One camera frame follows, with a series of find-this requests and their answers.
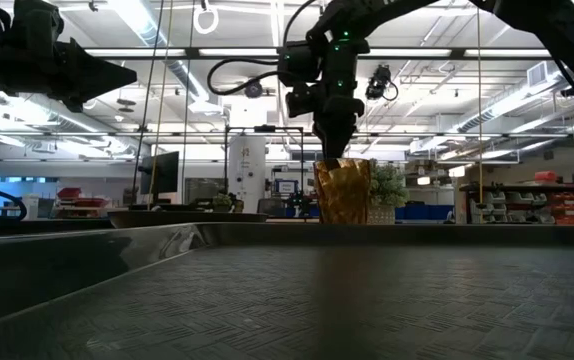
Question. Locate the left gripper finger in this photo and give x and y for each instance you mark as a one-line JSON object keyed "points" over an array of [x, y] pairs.
{"points": [[99, 75]]}

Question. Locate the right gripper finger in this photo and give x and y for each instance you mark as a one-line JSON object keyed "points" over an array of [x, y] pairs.
{"points": [[337, 142]]}

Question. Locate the amber faceted plastic cup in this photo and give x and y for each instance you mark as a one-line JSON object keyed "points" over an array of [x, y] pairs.
{"points": [[342, 192]]}

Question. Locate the dark round plate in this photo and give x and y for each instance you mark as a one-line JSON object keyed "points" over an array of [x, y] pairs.
{"points": [[187, 218]]}

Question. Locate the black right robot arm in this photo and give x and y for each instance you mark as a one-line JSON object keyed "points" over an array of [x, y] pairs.
{"points": [[557, 25]]}

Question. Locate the flat red storage tray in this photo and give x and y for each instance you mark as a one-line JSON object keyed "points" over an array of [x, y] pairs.
{"points": [[92, 202]]}

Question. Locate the dark slanted pole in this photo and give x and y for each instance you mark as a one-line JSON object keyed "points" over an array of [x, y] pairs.
{"points": [[146, 100]]}

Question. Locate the yellow slanted pole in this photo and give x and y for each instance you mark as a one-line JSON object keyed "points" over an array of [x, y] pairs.
{"points": [[161, 100]]}

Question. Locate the green plant in white pot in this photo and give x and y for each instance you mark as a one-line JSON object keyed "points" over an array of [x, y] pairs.
{"points": [[388, 187]]}

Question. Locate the thin dark vertical pole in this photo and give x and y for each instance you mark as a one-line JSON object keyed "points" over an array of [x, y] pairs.
{"points": [[187, 100]]}

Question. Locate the black computer monitor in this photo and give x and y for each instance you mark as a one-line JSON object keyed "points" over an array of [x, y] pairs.
{"points": [[162, 172]]}

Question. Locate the red storage bin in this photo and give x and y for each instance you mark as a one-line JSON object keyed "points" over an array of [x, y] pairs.
{"points": [[69, 193]]}

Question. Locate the small potted green plant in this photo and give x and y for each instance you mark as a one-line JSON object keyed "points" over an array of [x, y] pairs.
{"points": [[221, 201]]}

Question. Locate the white container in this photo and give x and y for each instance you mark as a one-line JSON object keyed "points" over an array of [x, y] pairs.
{"points": [[30, 207]]}

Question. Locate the white ceiling vent unit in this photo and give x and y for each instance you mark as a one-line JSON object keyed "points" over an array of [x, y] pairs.
{"points": [[537, 74]]}

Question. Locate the red box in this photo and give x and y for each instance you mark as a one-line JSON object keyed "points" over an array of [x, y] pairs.
{"points": [[546, 176]]}

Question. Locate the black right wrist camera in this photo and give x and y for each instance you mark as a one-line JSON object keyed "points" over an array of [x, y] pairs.
{"points": [[303, 100]]}

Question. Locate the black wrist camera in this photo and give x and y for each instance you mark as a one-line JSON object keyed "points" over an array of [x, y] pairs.
{"points": [[37, 20], [303, 100]]}

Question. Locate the black hanging overhead camera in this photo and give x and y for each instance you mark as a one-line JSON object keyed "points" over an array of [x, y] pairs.
{"points": [[379, 82]]}

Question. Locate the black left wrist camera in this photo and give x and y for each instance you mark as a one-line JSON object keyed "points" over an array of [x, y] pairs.
{"points": [[37, 20]]}

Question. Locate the black metal rack frame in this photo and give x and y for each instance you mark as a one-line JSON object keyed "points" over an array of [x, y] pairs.
{"points": [[264, 128]]}

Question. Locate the black overhead frame bar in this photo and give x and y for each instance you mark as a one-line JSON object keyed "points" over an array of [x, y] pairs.
{"points": [[192, 52]]}

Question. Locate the silver ceiling duct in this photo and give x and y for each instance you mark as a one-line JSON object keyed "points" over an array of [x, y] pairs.
{"points": [[492, 112]]}

